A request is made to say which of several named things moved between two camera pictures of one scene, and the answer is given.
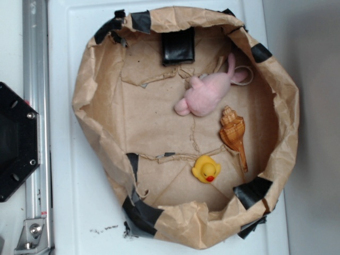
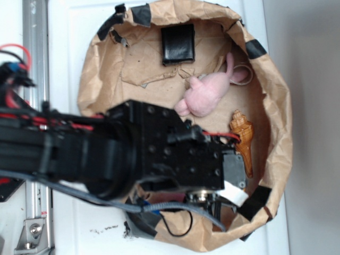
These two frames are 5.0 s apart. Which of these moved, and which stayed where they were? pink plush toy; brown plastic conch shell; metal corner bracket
Moved: brown plastic conch shell
Stayed: metal corner bracket; pink plush toy
